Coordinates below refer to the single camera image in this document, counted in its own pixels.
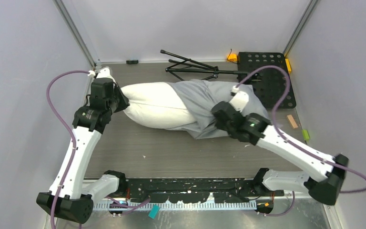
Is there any white pillow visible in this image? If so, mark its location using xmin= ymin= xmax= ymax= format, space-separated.
xmin=121 ymin=82 xmax=195 ymax=129

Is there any grey pillowcase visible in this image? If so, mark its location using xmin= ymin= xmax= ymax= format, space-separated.
xmin=170 ymin=79 xmax=269 ymax=140

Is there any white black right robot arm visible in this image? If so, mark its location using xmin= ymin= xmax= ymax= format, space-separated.
xmin=211 ymin=102 xmax=349 ymax=206

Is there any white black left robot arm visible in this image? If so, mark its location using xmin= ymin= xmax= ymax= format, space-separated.
xmin=36 ymin=76 xmax=129 ymax=227

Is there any wooden block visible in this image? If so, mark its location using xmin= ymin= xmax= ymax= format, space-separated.
xmin=286 ymin=114 xmax=299 ymax=129

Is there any black perforated stand plate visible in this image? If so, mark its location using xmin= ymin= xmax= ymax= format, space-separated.
xmin=237 ymin=52 xmax=288 ymax=110

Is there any green block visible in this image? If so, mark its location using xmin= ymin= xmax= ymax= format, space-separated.
xmin=302 ymin=129 xmax=310 ymax=141

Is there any yellow block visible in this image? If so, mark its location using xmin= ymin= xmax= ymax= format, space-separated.
xmin=285 ymin=58 xmax=292 ymax=74

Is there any black folded stand tripod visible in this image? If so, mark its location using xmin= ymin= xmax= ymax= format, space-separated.
xmin=160 ymin=50 xmax=250 ymax=81

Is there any teal tape piece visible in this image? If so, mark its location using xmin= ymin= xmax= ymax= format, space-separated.
xmin=148 ymin=205 xmax=160 ymax=219

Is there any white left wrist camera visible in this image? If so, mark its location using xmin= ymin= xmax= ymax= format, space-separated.
xmin=88 ymin=67 xmax=116 ymax=83

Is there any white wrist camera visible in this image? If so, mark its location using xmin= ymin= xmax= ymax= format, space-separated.
xmin=229 ymin=86 xmax=249 ymax=113
xmin=88 ymin=67 xmax=116 ymax=83

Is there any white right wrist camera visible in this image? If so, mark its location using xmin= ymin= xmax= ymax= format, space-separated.
xmin=229 ymin=86 xmax=249 ymax=113

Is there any small black wall clip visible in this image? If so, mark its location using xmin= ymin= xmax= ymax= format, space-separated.
xmin=126 ymin=60 xmax=139 ymax=65

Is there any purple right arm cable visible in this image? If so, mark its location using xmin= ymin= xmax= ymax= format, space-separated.
xmin=235 ymin=65 xmax=366 ymax=194

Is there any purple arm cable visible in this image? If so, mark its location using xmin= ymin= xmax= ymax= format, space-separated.
xmin=235 ymin=65 xmax=366 ymax=194
xmin=46 ymin=70 xmax=91 ymax=229

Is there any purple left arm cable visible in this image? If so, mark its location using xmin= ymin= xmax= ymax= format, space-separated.
xmin=46 ymin=70 xmax=91 ymax=229

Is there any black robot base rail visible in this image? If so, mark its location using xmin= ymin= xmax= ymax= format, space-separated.
xmin=109 ymin=178 xmax=284 ymax=204

